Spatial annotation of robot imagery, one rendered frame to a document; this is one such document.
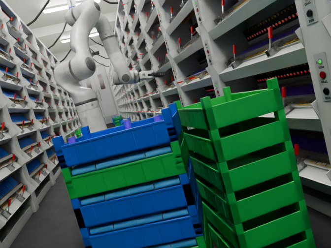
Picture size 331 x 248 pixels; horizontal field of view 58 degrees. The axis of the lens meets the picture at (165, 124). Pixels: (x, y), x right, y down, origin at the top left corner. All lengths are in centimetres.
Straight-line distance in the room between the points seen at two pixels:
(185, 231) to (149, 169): 17
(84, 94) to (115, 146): 84
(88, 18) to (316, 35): 123
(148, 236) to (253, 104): 41
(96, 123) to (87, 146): 80
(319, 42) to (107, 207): 66
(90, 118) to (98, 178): 81
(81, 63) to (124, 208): 92
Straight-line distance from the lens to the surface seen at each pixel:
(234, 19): 121
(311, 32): 86
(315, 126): 95
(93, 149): 74
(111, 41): 192
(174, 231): 77
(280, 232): 85
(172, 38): 212
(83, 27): 173
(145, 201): 75
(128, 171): 73
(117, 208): 77
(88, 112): 154
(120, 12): 433
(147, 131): 70
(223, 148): 72
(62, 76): 160
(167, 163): 71
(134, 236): 79
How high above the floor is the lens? 51
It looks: 6 degrees down
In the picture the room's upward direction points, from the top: 15 degrees counter-clockwise
